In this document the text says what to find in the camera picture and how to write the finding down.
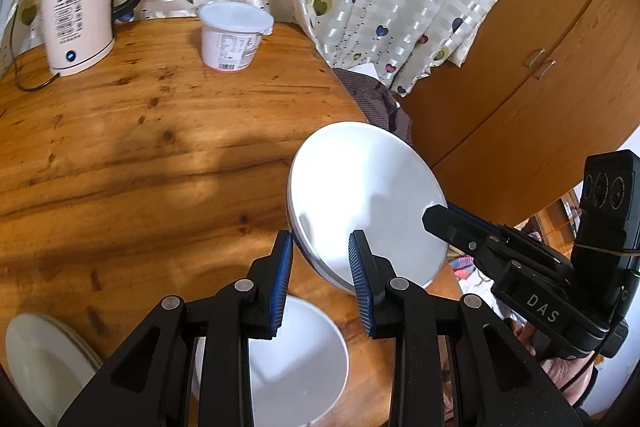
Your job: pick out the heart-print curtain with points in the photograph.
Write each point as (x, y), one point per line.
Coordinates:
(375, 7)

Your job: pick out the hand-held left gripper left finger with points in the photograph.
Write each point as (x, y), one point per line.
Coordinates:
(282, 282)

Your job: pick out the grey-green printed plate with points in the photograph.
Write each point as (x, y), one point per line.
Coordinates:
(40, 367)

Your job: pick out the person's right hand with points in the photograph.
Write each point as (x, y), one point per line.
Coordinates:
(567, 372)

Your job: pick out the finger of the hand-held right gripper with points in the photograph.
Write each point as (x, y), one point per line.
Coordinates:
(500, 234)
(450, 227)

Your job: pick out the cream electric kettle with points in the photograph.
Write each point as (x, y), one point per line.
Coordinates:
(75, 17)

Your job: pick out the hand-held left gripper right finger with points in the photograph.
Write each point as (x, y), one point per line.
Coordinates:
(360, 287)

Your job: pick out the dark cloth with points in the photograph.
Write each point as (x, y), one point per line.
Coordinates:
(370, 102)

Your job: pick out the white plastic tub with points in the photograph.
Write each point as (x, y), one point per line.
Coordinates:
(230, 47)

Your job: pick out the white bowl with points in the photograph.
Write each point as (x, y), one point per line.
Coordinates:
(295, 357)
(370, 187)

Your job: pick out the wooden cabinet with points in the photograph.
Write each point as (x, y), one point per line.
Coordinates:
(525, 107)

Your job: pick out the multicoloured cloth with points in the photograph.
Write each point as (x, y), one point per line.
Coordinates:
(467, 272)

